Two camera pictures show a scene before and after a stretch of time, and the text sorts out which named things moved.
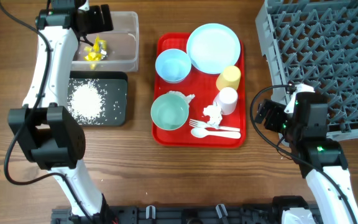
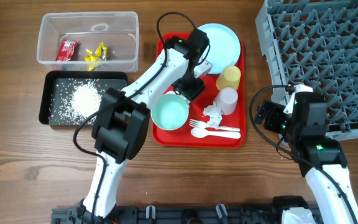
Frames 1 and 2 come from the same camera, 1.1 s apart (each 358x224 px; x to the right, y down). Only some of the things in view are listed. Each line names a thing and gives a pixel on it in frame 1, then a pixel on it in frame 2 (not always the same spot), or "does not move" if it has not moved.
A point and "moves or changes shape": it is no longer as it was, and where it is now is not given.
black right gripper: x=276 y=110 does not move
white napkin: x=215 y=114 does not move
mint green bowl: x=169 y=111 does not move
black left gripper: x=99 y=25 to x=192 y=93
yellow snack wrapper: x=97 y=51 moves or changes shape
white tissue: x=188 y=98 does not move
